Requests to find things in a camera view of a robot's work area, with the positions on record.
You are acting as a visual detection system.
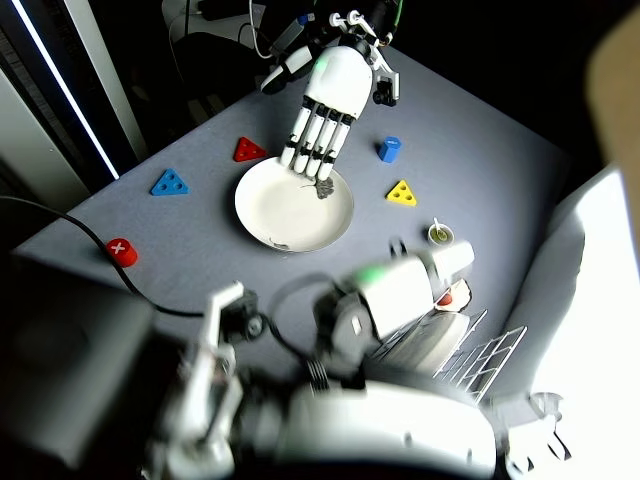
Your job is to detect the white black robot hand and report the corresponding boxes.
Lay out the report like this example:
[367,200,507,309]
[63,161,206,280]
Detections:
[259,44,375,185]
[347,239,476,342]

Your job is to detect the white plate with ginkgo leaves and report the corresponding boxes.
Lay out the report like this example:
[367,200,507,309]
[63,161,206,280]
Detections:
[233,156,356,254]

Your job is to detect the toy cupcake with strawberries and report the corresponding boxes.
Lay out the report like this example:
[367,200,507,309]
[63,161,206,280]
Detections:
[433,278,474,314]

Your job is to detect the toy bowl of green soup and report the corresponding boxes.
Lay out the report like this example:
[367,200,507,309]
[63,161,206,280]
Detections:
[427,223,455,249]

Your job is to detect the blue hexagonal block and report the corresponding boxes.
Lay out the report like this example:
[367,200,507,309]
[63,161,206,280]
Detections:
[377,135,404,163]

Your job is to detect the yellow triangle block with holes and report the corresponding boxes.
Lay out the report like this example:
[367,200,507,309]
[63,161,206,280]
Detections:
[384,179,419,208]

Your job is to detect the red triangle block with holes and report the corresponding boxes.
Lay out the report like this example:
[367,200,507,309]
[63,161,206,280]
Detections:
[232,136,268,163]

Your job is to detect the black office chair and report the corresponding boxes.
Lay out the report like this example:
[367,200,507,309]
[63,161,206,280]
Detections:
[172,32,271,101]

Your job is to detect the white backdrop cloth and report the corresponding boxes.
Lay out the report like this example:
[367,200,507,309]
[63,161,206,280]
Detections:
[444,164,640,480]

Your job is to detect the blue triangle block with holes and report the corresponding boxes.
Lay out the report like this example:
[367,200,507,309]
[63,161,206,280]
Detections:
[149,168,191,197]

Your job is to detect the grey table cloth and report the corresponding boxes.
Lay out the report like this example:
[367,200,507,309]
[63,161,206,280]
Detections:
[9,44,574,401]

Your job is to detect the red cylinder block with cross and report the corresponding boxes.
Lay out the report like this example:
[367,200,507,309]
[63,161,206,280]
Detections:
[104,237,139,269]

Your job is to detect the bright white light strip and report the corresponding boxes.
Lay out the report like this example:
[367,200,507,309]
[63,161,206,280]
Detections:
[10,0,121,181]

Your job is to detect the blurred tan object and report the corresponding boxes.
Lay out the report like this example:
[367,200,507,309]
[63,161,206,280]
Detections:
[584,0,640,281]

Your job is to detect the grey cabinet panel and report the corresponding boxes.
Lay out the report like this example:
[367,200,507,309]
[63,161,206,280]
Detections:
[0,67,91,214]

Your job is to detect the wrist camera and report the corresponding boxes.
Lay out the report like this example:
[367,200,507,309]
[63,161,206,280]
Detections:
[372,64,401,108]
[202,281,266,351]

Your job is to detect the wire dish rack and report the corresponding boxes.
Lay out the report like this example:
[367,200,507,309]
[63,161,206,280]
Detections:
[369,307,529,406]

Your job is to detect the white post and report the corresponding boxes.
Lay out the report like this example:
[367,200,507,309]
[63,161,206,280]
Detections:
[64,0,149,161]

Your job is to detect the black cable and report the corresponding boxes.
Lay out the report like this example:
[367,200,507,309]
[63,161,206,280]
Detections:
[0,195,206,319]

